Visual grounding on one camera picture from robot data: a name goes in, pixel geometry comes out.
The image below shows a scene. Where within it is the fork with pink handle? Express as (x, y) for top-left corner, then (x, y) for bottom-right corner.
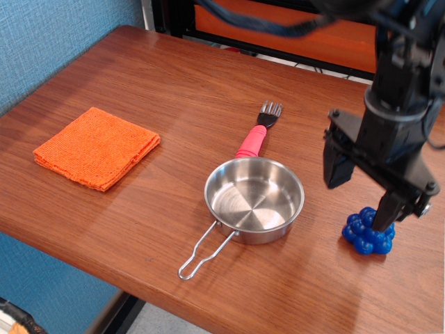
(235, 101), (282, 159)

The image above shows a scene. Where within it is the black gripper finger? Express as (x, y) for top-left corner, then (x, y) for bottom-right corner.
(323, 134), (355, 189)
(372, 191), (405, 232)

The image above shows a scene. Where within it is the black table leg frame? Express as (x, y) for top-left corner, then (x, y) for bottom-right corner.
(85, 289), (145, 334)

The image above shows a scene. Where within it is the folded orange cloth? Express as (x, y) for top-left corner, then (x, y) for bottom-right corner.
(33, 107), (161, 192)

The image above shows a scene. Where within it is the stainless steel pan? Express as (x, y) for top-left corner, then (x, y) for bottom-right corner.
(177, 157), (305, 281)

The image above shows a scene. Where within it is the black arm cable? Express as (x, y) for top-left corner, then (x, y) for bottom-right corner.
(194, 0), (338, 38)

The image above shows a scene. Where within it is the orange object bottom left corner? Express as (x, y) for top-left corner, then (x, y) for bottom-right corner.
(0, 299), (48, 334)

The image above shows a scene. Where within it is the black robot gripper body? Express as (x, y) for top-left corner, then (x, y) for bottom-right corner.
(325, 89), (439, 218)

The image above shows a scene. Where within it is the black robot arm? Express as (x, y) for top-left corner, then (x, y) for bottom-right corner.
(315, 1), (444, 232)

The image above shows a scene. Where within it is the blue plastic grape bunch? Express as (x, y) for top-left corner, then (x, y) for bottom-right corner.
(342, 207), (396, 255)

